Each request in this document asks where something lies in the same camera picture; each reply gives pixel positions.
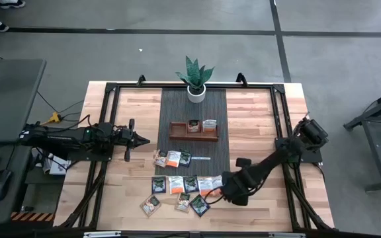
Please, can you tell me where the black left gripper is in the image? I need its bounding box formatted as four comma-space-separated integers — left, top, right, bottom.
124, 118, 151, 163

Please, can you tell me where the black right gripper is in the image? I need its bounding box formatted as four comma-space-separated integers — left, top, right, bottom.
222, 158, 256, 206

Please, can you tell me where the dark blue tea packet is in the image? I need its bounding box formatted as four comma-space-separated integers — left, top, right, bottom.
151, 176, 167, 195
189, 194, 211, 218
179, 150, 193, 168
183, 175, 199, 194

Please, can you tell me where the wooden tea organizer tray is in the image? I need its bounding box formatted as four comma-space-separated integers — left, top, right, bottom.
169, 119, 220, 143

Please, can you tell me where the grey woven placemat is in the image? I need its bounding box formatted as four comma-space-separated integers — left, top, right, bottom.
154, 87, 233, 177

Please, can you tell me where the snake plant in white pot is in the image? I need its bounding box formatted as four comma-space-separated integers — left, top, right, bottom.
175, 55, 216, 104

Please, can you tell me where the white box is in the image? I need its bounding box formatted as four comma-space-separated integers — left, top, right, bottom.
41, 151, 72, 176

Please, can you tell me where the yellow power plug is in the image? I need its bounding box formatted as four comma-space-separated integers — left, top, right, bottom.
40, 111, 62, 126

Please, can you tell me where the dark low side desk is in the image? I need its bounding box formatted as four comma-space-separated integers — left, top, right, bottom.
0, 142, 32, 229

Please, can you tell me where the grey side desk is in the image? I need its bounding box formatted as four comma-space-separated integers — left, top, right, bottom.
0, 58, 48, 143

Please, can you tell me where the black computer mouse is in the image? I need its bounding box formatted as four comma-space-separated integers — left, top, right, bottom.
0, 169, 13, 202

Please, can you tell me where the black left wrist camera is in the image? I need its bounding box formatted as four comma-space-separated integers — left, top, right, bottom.
116, 127, 130, 141

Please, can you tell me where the black right camera cable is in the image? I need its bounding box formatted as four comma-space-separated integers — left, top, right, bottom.
205, 187, 231, 206

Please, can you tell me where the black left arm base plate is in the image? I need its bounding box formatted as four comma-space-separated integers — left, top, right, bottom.
66, 145, 115, 163

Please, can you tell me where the silver metal bracket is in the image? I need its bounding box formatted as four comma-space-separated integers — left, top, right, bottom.
269, 232, 306, 238
83, 231, 122, 238

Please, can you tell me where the black metal rig frame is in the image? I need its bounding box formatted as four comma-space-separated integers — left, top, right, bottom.
54, 74, 339, 232

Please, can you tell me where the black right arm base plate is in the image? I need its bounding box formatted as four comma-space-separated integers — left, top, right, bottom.
274, 136, 324, 165

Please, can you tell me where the black floor cable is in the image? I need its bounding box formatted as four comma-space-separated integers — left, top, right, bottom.
36, 91, 92, 130

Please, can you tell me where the dark metal cart frame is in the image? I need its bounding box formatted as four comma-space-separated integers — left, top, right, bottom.
342, 84, 381, 193

